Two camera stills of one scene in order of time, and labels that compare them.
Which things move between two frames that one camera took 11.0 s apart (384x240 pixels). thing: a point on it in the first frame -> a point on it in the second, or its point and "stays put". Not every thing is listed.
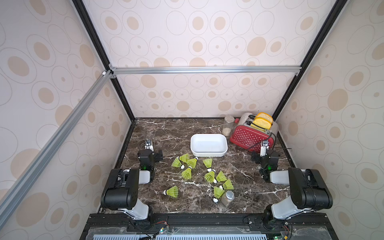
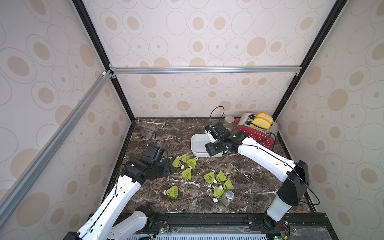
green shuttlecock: [217, 193] stays put
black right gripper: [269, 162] -> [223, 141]
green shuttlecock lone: [172, 191] stays put
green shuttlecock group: [176, 163] stays put
